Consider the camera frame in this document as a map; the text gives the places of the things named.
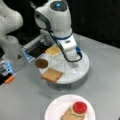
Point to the white blue gripper body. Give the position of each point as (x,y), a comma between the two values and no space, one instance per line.
(69,49)

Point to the brown toast slice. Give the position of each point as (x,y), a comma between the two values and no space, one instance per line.
(52,75)
(69,116)

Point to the red tomato slice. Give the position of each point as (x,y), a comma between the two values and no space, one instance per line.
(80,105)

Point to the green lettuce leaf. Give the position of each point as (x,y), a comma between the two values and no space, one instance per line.
(78,111)

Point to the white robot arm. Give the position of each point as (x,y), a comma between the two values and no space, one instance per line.
(54,17)

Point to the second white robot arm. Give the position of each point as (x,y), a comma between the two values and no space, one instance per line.
(11,21)

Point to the yellow cheese slice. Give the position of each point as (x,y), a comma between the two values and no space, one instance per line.
(54,50)

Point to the white sectioned round tray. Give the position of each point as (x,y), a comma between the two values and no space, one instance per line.
(72,71)

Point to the brown meat patty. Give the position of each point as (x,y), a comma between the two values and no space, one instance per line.
(41,63)

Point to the orange block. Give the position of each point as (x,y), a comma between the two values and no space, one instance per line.
(9,80)

